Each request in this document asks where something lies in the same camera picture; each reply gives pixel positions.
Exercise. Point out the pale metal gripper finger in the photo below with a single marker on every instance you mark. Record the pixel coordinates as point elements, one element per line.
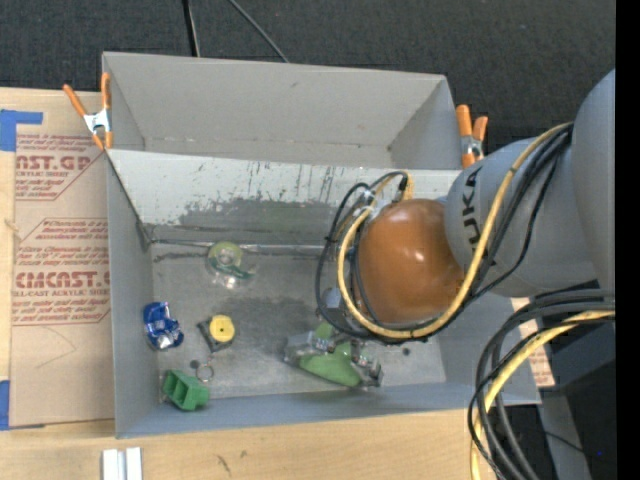
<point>306,345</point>
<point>370,369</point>

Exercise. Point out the light green toy fruit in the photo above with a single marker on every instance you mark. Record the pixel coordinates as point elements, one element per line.
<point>331,366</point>

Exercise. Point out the blue and silver crumpled packet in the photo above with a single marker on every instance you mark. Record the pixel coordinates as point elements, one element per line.
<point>159,324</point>

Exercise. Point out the yellow disc on dark base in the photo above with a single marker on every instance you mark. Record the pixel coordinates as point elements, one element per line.
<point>221,328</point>

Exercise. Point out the green plastic block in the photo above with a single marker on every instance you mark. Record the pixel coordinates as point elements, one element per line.
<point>184,390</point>

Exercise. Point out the grey metal bin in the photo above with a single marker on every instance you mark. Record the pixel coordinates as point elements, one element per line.
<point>280,118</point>

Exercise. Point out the brown cardboard board, red print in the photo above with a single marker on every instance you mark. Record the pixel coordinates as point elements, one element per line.
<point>60,338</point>

